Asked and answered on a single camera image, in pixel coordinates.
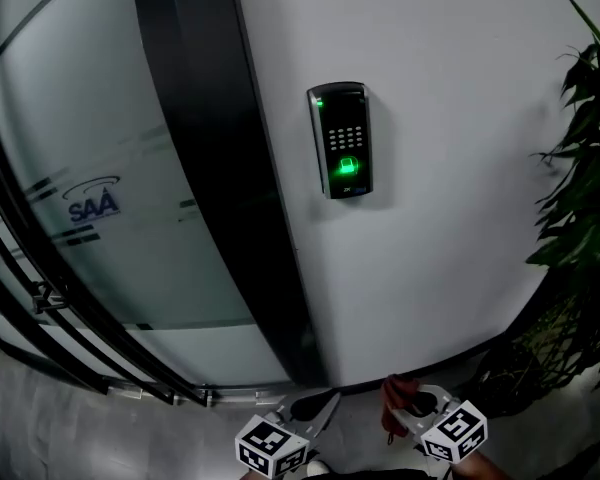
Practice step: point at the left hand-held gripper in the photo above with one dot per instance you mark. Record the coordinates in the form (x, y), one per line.
(272, 445)

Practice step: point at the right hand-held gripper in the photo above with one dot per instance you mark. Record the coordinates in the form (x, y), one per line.
(455, 433)

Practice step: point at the dark red cloth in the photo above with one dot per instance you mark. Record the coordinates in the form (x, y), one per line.
(393, 398)

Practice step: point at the black wall keypad device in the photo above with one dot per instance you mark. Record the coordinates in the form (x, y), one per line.
(347, 140)

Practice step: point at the person's right forearm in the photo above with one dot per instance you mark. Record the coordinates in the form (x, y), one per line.
(482, 468)

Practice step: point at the person's white shoe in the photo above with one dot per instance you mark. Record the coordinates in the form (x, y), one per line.
(318, 468)

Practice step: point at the dark plant pot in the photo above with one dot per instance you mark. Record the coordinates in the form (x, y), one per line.
(510, 378)

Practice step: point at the green leafy plant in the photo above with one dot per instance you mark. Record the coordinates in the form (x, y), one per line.
(585, 208)

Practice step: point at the metal door lock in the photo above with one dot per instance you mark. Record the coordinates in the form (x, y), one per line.
(46, 298)

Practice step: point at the frosted glass door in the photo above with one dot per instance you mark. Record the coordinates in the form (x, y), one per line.
(120, 193)

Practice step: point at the metal floor door bracket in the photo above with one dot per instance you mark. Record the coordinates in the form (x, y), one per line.
(230, 396)

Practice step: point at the black door frame post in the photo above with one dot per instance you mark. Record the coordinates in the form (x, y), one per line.
(240, 193)

